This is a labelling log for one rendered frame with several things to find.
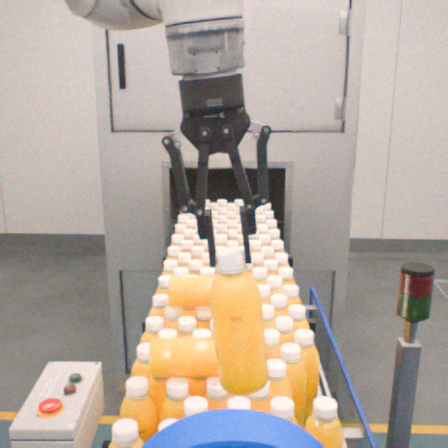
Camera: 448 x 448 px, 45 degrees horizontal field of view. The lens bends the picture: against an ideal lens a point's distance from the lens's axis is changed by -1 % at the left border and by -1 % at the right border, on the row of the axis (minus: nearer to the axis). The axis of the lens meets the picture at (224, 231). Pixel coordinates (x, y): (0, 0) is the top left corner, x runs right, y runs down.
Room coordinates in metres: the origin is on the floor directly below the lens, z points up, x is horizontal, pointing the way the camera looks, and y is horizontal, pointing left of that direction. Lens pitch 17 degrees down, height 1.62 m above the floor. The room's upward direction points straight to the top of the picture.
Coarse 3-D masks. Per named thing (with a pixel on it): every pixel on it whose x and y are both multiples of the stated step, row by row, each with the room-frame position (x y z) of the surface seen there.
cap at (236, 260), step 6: (222, 252) 0.67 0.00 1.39; (228, 252) 0.67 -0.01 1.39; (234, 252) 0.67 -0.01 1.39; (240, 252) 0.66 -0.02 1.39; (216, 258) 0.66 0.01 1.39; (222, 258) 0.65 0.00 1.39; (228, 258) 0.65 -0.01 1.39; (234, 258) 0.65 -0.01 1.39; (240, 258) 0.65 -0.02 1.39; (222, 264) 0.65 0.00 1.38; (228, 264) 0.65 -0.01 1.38; (234, 264) 0.65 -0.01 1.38; (240, 264) 0.65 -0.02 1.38
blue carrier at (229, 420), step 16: (192, 416) 0.55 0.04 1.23; (208, 416) 0.55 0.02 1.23; (224, 416) 0.54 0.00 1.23; (240, 416) 0.54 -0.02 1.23; (256, 416) 0.54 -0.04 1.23; (272, 416) 0.55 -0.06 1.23; (160, 432) 0.55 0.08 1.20; (176, 432) 0.53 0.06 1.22; (192, 432) 0.52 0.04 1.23; (208, 432) 0.52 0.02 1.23; (224, 432) 0.51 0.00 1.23; (240, 432) 0.51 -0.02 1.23; (256, 432) 0.52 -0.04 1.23; (272, 432) 0.52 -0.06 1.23; (288, 432) 0.53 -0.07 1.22; (304, 432) 0.55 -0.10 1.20
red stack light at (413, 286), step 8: (400, 272) 0.97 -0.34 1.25; (400, 280) 0.97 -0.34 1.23; (408, 280) 0.95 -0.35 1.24; (416, 280) 0.94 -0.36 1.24; (424, 280) 0.94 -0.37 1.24; (432, 280) 0.95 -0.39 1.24; (400, 288) 0.96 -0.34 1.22; (408, 288) 0.95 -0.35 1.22; (416, 288) 0.94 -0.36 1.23; (424, 288) 0.94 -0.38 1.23; (432, 288) 0.95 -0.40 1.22; (416, 296) 0.94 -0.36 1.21; (424, 296) 0.94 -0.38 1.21
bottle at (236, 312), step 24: (216, 288) 0.65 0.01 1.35; (240, 288) 0.64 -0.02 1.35; (216, 312) 0.64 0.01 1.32; (240, 312) 0.63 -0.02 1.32; (216, 336) 0.65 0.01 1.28; (240, 336) 0.63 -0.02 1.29; (264, 336) 0.66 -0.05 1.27; (240, 360) 0.63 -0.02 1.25; (264, 360) 0.65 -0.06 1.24; (240, 384) 0.63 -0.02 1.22; (264, 384) 0.65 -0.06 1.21
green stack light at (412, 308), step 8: (400, 296) 0.96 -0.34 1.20; (408, 296) 0.95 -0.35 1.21; (400, 304) 0.96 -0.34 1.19; (408, 304) 0.94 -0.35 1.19; (416, 304) 0.94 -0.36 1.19; (424, 304) 0.94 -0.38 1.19; (400, 312) 0.96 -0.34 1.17; (408, 312) 0.94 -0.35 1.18; (416, 312) 0.94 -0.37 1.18; (424, 312) 0.94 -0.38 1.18; (416, 320) 0.94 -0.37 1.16
